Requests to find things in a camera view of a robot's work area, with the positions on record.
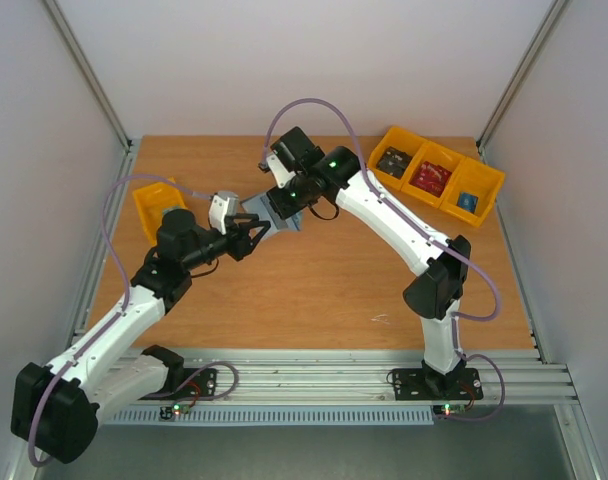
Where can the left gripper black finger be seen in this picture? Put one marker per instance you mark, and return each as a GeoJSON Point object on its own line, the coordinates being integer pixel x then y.
{"type": "Point", "coordinates": [256, 230]}
{"type": "Point", "coordinates": [244, 219]}

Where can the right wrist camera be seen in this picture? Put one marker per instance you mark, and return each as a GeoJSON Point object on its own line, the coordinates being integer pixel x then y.
{"type": "Point", "coordinates": [272, 164]}

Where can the left circuit board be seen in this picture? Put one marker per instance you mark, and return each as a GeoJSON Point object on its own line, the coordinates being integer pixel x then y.
{"type": "Point", "coordinates": [175, 411]}

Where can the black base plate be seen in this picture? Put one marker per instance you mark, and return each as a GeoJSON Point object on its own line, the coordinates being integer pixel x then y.
{"type": "Point", "coordinates": [187, 385]}
{"type": "Point", "coordinates": [420, 384]}

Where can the grey slotted cable duct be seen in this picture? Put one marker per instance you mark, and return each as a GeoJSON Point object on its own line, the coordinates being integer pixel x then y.
{"type": "Point", "coordinates": [264, 416]}

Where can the black items in bin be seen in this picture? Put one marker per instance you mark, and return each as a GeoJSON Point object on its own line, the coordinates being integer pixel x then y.
{"type": "Point", "coordinates": [394, 162]}

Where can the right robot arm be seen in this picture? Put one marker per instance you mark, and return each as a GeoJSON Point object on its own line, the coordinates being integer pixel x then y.
{"type": "Point", "coordinates": [304, 174]}

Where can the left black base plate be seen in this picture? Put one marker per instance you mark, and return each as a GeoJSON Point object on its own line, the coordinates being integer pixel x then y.
{"type": "Point", "coordinates": [187, 385]}

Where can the yellow three-compartment bin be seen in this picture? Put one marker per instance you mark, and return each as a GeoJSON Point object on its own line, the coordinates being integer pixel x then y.
{"type": "Point", "coordinates": [457, 184]}

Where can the circuit board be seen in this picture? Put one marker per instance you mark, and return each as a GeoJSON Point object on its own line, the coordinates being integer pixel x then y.
{"type": "Point", "coordinates": [449, 409]}
{"type": "Point", "coordinates": [175, 411]}

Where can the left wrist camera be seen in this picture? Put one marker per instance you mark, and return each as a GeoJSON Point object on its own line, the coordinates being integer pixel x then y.
{"type": "Point", "coordinates": [224, 204]}

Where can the small yellow bin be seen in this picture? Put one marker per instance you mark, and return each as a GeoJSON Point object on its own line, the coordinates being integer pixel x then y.
{"type": "Point", "coordinates": [152, 203]}

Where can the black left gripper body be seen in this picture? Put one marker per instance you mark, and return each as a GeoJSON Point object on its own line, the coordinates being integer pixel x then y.
{"type": "Point", "coordinates": [239, 247]}

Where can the right circuit board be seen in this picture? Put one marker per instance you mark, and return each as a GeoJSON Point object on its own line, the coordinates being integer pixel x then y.
{"type": "Point", "coordinates": [449, 409]}

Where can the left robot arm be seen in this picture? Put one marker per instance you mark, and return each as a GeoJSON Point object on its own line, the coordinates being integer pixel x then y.
{"type": "Point", "coordinates": [57, 408]}

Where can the red cards in bin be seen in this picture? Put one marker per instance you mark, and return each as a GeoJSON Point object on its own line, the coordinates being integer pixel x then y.
{"type": "Point", "coordinates": [431, 178]}

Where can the teal leather card holder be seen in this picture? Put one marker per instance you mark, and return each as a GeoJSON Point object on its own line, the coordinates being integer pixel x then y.
{"type": "Point", "coordinates": [259, 204]}

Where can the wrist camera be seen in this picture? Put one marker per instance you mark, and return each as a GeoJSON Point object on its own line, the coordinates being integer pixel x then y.
{"type": "Point", "coordinates": [272, 164]}
{"type": "Point", "coordinates": [224, 204]}

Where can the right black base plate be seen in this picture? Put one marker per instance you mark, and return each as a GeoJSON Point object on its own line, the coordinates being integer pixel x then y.
{"type": "Point", "coordinates": [420, 384]}

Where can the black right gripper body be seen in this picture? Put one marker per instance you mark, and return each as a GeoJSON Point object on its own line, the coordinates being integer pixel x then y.
{"type": "Point", "coordinates": [282, 205]}

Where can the blue card in bin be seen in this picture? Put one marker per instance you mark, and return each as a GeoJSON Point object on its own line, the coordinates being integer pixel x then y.
{"type": "Point", "coordinates": [467, 202]}

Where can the aluminium frame rail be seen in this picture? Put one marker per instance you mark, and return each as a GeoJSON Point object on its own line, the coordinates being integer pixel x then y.
{"type": "Point", "coordinates": [361, 377]}

